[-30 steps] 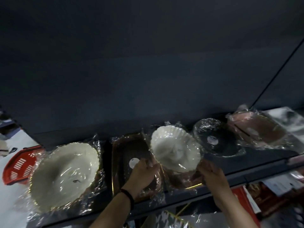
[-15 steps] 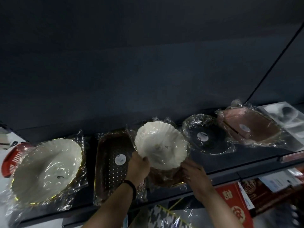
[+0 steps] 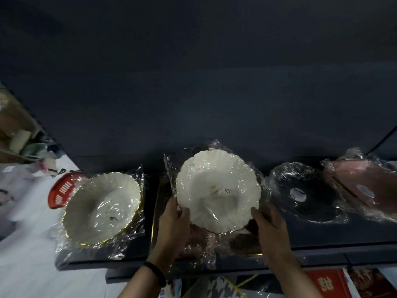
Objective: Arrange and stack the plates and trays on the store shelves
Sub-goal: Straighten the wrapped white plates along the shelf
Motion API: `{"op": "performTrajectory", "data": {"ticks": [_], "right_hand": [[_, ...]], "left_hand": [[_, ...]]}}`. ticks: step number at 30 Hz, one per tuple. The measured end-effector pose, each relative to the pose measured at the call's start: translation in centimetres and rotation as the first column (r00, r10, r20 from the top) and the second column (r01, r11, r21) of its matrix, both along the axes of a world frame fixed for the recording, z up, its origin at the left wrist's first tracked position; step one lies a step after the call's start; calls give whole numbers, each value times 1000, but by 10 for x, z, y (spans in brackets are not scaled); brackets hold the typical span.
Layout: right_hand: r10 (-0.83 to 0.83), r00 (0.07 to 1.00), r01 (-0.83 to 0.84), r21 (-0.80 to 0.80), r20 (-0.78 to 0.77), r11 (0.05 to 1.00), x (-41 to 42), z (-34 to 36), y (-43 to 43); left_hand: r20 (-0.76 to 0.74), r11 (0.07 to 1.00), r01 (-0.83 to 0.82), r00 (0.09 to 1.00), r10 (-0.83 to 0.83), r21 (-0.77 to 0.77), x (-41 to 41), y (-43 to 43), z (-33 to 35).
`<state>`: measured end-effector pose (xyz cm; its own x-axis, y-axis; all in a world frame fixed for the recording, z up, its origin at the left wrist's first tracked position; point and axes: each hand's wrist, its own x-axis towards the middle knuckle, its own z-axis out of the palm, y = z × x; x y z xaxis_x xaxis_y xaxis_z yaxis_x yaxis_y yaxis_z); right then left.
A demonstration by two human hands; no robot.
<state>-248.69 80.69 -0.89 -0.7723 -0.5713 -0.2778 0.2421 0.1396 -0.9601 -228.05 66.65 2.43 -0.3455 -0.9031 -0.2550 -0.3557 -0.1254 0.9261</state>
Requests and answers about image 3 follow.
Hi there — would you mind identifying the person's right hand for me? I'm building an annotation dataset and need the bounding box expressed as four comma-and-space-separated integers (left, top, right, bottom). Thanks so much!
250, 204, 294, 269

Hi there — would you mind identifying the person's left hand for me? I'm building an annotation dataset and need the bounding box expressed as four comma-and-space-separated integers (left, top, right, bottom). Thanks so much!
154, 197, 191, 272

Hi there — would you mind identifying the dark metal shelf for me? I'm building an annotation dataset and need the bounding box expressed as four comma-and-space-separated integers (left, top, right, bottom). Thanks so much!
0, 0, 397, 284

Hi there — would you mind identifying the black scalloped plate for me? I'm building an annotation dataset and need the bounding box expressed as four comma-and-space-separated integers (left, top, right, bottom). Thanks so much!
269, 162, 348, 223

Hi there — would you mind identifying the white scalloped bowl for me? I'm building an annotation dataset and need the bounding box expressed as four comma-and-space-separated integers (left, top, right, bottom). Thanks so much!
174, 149, 262, 235
62, 172, 144, 248

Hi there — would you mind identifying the houndstooth patterned package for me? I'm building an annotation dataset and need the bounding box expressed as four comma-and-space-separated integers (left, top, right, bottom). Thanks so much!
206, 276, 249, 298

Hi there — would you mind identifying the rose pink rectangular tray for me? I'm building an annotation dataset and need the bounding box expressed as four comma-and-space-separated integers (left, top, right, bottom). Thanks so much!
321, 149, 397, 222

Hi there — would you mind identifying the person's left forearm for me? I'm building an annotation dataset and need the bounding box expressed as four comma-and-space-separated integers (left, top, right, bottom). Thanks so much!
117, 267, 162, 298

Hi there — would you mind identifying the white product box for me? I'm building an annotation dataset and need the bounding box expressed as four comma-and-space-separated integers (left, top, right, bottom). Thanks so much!
158, 277, 183, 298

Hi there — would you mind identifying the dark brown gift box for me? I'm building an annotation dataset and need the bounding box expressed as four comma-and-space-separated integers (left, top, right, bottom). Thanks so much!
347, 268, 397, 298

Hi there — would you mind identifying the red shopping basket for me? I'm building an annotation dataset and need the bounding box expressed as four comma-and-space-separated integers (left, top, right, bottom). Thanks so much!
47, 170, 86, 210

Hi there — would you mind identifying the black beaded bracelet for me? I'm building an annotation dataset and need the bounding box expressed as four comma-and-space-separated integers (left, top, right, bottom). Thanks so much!
143, 260, 168, 288

